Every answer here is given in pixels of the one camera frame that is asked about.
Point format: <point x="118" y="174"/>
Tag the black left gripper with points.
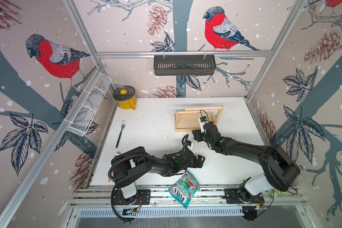
<point x="200" y="163"/>

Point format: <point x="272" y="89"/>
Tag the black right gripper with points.
<point x="197" y="134"/>

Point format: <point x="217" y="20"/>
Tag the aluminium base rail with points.
<point x="208" y="195"/>

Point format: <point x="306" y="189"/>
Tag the black hanging metal basket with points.
<point x="184" y="65"/>

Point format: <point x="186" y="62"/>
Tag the yellow pot with lid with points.
<point x="125" y="97"/>

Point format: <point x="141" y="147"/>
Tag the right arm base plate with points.
<point x="237" y="196"/>

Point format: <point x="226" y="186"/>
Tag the green Foxs candy bag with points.
<point x="184" y="189"/>

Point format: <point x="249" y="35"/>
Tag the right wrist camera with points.
<point x="202" y="121"/>

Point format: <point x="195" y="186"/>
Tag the wooden jewelry display stand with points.
<point x="188" y="120"/>

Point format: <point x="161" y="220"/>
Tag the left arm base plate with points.
<point x="141" y="197"/>

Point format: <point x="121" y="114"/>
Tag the white wire mesh shelf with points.
<point x="82" y="121"/>

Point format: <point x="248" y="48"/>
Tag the teal handled fork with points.
<point x="121" y="131"/>

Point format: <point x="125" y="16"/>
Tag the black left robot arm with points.
<point x="128" y="167"/>

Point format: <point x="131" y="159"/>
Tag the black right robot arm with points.
<point x="279" y="169"/>

